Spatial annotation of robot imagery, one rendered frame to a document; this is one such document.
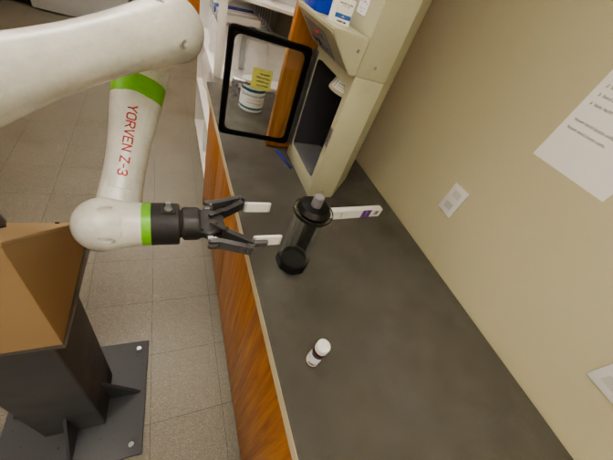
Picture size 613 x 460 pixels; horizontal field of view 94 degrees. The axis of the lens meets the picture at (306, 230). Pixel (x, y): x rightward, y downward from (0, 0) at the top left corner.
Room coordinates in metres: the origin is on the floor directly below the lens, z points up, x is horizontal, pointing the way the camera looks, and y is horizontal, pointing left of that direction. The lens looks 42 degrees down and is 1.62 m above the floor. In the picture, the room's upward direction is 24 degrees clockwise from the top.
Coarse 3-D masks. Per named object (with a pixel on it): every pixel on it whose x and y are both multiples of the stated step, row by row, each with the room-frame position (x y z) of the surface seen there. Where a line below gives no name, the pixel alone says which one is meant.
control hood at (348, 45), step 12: (300, 0) 1.14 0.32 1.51; (312, 12) 1.03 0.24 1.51; (324, 24) 0.95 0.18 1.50; (336, 24) 0.96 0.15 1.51; (312, 36) 1.18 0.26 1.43; (336, 36) 0.90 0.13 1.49; (348, 36) 0.92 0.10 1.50; (360, 36) 0.94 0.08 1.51; (336, 48) 0.94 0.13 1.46; (348, 48) 0.93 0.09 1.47; (360, 48) 0.95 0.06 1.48; (336, 60) 1.01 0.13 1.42; (348, 60) 0.94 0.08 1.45; (360, 60) 0.96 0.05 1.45; (348, 72) 0.94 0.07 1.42
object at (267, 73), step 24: (240, 48) 1.08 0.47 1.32; (264, 48) 1.12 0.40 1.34; (288, 48) 1.16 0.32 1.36; (240, 72) 1.08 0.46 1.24; (264, 72) 1.12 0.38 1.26; (288, 72) 1.17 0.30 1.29; (240, 96) 1.09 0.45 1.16; (264, 96) 1.13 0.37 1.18; (288, 96) 1.18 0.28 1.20; (240, 120) 1.10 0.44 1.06; (264, 120) 1.14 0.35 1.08
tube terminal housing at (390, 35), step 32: (384, 0) 0.96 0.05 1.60; (416, 0) 1.01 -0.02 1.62; (384, 32) 0.98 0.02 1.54; (416, 32) 1.21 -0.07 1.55; (384, 64) 1.01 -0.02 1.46; (352, 96) 0.97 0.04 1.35; (384, 96) 1.18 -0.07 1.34; (352, 128) 1.00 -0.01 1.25; (320, 160) 0.97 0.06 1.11; (352, 160) 1.14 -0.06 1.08; (320, 192) 0.99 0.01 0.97
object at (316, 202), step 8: (304, 200) 0.60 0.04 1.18; (312, 200) 0.60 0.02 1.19; (320, 200) 0.59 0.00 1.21; (304, 208) 0.57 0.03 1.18; (312, 208) 0.58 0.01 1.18; (320, 208) 0.59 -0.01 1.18; (328, 208) 0.61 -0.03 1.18; (312, 216) 0.56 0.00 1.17; (320, 216) 0.57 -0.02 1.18; (328, 216) 0.59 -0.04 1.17
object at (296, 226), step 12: (300, 216) 0.55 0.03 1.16; (288, 228) 0.59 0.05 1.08; (300, 228) 0.56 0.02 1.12; (312, 228) 0.56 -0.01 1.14; (324, 228) 0.59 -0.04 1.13; (288, 240) 0.57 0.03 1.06; (300, 240) 0.55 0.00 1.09; (312, 240) 0.56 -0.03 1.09; (288, 252) 0.56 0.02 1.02; (300, 252) 0.56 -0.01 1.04; (312, 252) 0.59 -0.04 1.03; (288, 264) 0.55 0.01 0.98; (300, 264) 0.56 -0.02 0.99
